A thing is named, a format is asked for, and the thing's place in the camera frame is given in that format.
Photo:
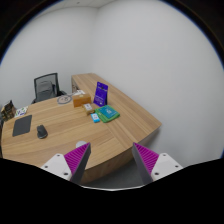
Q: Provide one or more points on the dark brown box stack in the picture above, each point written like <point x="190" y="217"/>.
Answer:
<point x="8" y="111"/>

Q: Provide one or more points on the wooden side desk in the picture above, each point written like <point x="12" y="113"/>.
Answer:
<point x="134" y="123"/>

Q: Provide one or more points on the brown cardboard box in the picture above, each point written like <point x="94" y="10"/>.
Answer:
<point x="79" y="100"/>

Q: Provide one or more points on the white green sticker sheet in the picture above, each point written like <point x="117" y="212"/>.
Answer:
<point x="20" y="112"/>

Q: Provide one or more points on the grey mesh office chair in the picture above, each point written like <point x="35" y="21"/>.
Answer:
<point x="47" y="87"/>

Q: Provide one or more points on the round grey disc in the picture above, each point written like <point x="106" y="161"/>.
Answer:
<point x="64" y="99"/>

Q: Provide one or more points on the purple standing sign card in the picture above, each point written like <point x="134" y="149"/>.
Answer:
<point x="100" y="97"/>

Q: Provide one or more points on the black computer mouse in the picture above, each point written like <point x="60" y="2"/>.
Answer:
<point x="41" y="132"/>

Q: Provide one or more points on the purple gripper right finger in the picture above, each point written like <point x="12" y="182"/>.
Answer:
<point x="153" y="166"/>

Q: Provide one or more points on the small blue card box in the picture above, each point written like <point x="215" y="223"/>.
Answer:
<point x="95" y="118"/>

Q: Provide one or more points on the dark grey mouse pad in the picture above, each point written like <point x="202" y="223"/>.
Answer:
<point x="22" y="126"/>

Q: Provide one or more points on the white paper sheet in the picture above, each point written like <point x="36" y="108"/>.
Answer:
<point x="78" y="92"/>

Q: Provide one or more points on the small tan box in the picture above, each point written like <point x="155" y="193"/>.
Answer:
<point x="88" y="108"/>

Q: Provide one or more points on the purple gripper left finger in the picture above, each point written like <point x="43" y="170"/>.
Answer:
<point x="70" y="166"/>

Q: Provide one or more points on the small white round object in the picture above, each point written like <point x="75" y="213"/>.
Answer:
<point x="80" y="143"/>

